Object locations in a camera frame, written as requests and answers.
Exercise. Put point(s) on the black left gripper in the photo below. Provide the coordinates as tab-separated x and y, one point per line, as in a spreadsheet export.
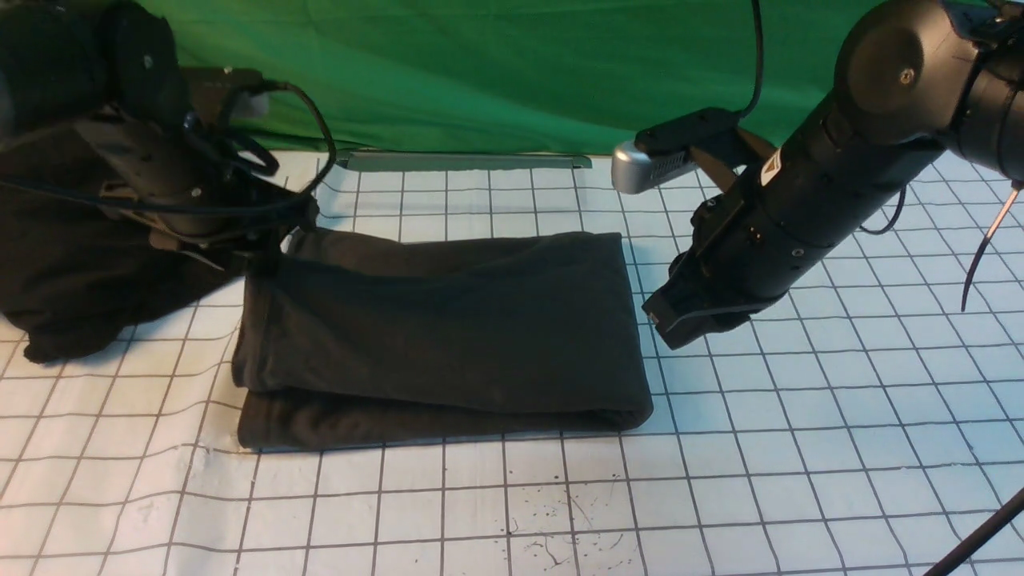
249	235

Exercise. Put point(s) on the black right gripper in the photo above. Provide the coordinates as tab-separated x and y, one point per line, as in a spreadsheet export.
731	271

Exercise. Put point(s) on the gray long-sleeve top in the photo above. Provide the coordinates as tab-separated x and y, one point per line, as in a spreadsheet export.
353	340

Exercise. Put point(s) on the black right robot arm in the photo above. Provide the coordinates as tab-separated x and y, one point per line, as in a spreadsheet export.
913	80

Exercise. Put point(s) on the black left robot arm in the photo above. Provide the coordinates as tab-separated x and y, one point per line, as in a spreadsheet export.
109	70

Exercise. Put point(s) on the gray metal bar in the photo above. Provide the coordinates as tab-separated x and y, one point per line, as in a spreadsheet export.
378	161

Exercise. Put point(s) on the black crumpled garment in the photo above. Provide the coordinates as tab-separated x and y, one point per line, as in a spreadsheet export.
72	277

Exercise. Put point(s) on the green backdrop cloth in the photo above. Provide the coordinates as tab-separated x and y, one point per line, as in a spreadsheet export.
569	77

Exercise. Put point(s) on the white grid table cover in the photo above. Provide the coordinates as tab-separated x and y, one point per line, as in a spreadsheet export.
863	426

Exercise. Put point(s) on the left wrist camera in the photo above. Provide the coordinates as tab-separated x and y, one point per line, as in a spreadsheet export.
213	89

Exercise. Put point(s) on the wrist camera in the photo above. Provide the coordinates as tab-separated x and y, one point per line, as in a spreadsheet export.
706	139
213	89

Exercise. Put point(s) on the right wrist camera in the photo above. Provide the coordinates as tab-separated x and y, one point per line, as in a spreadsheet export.
706	139

